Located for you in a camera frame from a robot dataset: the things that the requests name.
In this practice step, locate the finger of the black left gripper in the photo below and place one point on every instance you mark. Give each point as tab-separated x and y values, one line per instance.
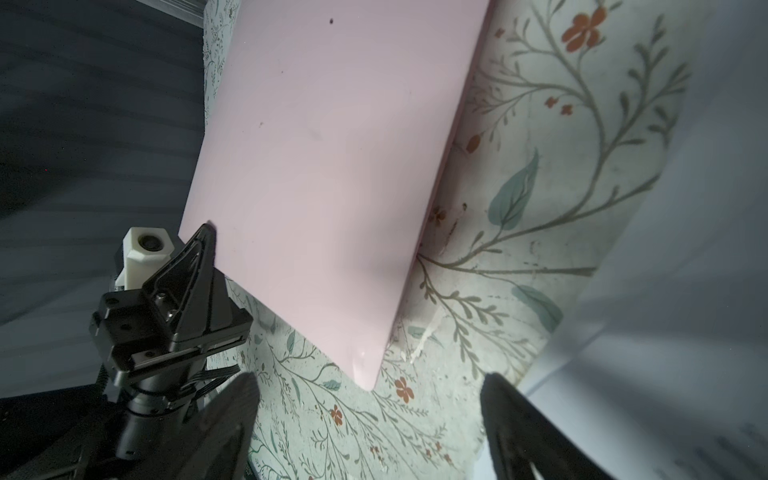
180	292

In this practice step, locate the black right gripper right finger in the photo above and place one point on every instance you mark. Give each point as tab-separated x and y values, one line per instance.
523	443

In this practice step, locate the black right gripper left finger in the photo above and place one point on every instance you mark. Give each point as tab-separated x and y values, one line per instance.
215	444

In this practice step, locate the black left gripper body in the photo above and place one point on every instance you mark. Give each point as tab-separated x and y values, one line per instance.
156	356

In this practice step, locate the printed white paper sheet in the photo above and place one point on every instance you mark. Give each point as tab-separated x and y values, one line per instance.
660	372

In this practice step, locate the pink file folder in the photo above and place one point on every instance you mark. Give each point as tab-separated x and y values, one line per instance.
329	131

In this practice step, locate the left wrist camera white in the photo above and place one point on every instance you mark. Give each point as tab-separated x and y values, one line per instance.
142	252

